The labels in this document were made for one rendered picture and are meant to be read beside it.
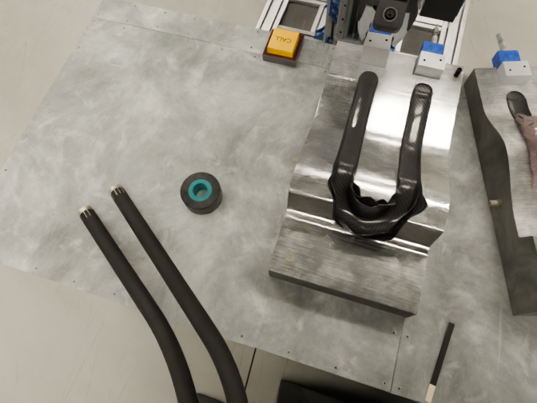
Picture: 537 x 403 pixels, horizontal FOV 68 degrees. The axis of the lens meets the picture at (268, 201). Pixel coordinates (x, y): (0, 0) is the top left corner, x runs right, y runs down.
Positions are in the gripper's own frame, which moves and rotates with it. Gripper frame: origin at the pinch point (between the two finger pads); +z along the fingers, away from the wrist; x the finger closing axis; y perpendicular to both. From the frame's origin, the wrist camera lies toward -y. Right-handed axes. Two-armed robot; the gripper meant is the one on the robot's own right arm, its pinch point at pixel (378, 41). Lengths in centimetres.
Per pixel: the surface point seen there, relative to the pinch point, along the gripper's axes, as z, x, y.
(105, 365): 93, 63, -84
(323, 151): 1.5, 4.3, -25.7
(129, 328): 93, 60, -69
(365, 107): 5.2, -1.1, -11.9
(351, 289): 7.2, -6.6, -47.0
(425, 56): 1.5, -9.6, 0.1
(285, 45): 9.6, 19.6, 2.5
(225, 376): 0, 9, -66
